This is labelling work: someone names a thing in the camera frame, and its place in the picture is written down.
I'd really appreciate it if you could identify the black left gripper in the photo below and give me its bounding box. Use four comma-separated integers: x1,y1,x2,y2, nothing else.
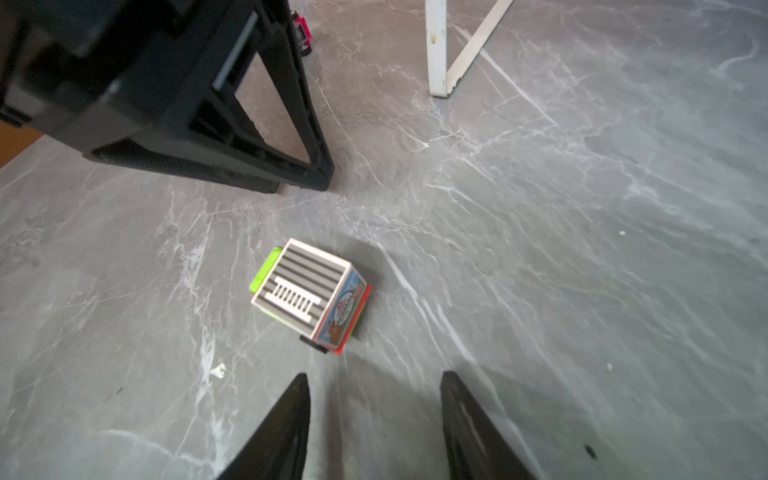
1,1,334,194

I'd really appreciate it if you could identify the wooden two-tier shelf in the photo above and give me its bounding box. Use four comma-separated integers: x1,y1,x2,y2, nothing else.
424,0,516,100

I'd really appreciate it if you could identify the pink toy truck striped roof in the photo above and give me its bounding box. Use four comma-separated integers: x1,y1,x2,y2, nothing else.
291,10,312,57

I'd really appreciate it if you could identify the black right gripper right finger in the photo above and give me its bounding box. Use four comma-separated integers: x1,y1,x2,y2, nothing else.
440,371,535,480

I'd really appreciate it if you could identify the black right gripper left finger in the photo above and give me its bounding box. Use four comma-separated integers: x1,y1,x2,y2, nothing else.
218,373,311,480

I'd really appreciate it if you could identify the green red toy truck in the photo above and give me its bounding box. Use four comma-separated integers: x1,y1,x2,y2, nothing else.
249,238,371,355

